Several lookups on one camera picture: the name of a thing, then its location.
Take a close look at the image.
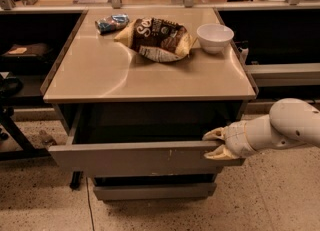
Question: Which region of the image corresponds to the black stand leg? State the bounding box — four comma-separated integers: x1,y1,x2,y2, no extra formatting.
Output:
69,171,82,190

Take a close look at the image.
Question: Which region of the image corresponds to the grey drawer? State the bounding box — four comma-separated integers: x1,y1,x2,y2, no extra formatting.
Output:
49,103,242,179
93,182,216,201

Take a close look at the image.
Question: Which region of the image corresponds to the grey three-drawer cabinet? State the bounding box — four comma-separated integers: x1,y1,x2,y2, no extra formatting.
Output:
42,9,256,188

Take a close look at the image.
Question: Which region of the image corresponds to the brown chip bag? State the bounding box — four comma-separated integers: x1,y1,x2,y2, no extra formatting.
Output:
114,17,194,63

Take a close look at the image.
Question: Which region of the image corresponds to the plastic bottle on floor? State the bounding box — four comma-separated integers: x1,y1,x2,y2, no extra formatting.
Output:
39,130,57,147

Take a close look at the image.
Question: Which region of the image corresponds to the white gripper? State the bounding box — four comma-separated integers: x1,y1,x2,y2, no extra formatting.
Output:
202,121,257,160

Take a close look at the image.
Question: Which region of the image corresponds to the white bowl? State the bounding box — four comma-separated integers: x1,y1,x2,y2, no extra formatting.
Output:
197,23,234,54

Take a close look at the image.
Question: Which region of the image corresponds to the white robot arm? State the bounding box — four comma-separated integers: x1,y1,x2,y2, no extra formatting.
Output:
203,98,320,160

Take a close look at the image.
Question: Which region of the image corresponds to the grey bottom drawer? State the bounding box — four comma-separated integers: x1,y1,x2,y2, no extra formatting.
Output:
93,182,216,201

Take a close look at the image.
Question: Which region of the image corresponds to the grey top drawer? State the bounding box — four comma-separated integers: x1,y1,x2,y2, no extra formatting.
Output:
49,103,242,179

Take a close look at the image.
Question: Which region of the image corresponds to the blue crumpled snack bag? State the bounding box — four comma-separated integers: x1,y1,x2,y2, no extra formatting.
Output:
95,14,129,35

